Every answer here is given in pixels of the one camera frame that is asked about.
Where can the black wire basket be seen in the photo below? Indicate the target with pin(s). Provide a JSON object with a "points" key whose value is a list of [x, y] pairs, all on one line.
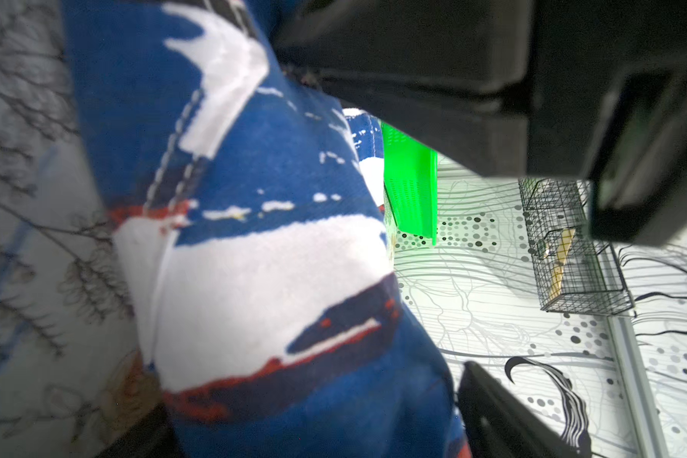
{"points": [[574, 272]]}

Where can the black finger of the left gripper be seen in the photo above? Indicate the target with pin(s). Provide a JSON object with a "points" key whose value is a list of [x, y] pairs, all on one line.
{"points": [[487, 134], [479, 47]]}

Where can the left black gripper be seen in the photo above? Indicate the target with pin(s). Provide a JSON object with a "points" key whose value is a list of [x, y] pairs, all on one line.
{"points": [[609, 105]]}

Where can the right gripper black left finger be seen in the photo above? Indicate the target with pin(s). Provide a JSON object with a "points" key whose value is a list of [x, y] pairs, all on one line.
{"points": [[151, 437]]}

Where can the green plastic basket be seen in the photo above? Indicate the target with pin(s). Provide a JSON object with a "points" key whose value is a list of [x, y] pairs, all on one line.
{"points": [[410, 175]]}

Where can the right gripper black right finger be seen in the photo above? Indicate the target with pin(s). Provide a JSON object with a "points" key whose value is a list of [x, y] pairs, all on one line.
{"points": [[498, 425]]}

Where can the blue patterned long pants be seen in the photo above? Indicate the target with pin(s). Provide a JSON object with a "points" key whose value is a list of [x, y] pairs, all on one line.
{"points": [[253, 249]]}

